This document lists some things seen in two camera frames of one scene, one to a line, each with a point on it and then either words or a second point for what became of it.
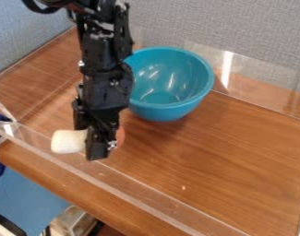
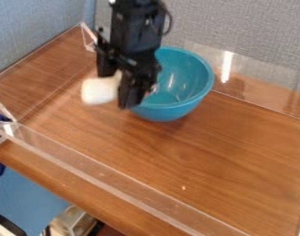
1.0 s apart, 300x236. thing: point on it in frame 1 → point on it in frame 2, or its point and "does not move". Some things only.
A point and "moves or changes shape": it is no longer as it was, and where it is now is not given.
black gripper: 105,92 → 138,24
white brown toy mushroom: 69,141 moves or changes shape
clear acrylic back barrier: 265,83 does not move
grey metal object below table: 74,222 does not move
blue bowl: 172,79 does not move
